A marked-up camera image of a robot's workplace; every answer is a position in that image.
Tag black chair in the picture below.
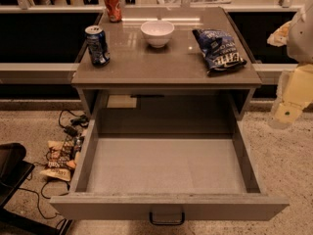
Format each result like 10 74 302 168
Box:
0 143 71 235

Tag blue soda can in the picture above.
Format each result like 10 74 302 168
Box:
85 25 110 67

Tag orange soda can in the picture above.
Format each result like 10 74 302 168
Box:
104 0 122 23

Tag open grey top drawer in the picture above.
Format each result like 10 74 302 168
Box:
51 92 289 221

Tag black drawer handle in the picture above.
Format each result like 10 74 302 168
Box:
149 211 186 226

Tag snack bags on floor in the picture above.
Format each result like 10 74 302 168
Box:
41 135 84 182

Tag black cables on floor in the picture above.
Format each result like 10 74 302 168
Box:
58 109 90 137

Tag blue chip bag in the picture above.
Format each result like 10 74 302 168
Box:
192 28 246 73

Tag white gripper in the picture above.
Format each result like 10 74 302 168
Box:
267 22 313 129

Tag white ceramic bowl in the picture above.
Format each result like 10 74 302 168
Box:
141 21 175 48

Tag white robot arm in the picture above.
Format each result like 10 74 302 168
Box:
267 0 313 129

